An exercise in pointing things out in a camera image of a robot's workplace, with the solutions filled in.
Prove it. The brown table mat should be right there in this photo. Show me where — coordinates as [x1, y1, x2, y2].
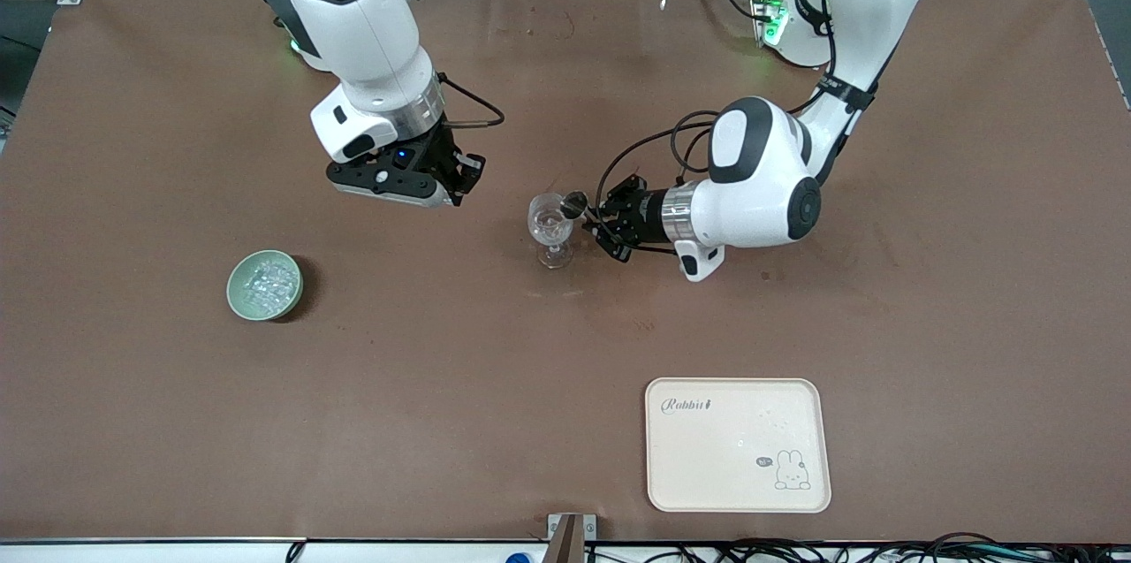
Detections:
[0, 0, 1131, 544]

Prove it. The clear wine glass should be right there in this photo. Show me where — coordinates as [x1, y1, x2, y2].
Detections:
[528, 192, 575, 270]

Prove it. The metal bracket with wooden post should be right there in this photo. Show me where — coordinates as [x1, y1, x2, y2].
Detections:
[547, 514, 598, 563]

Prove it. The green ceramic bowl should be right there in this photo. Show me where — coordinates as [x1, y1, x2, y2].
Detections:
[226, 250, 304, 322]

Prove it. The black cable bundle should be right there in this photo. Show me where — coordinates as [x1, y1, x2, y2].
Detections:
[588, 532, 1131, 563]

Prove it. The cream rabbit print tray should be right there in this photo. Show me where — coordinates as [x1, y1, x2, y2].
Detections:
[645, 377, 832, 514]

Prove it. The clear ice cubes pile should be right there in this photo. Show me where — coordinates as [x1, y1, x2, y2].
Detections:
[240, 255, 300, 316]

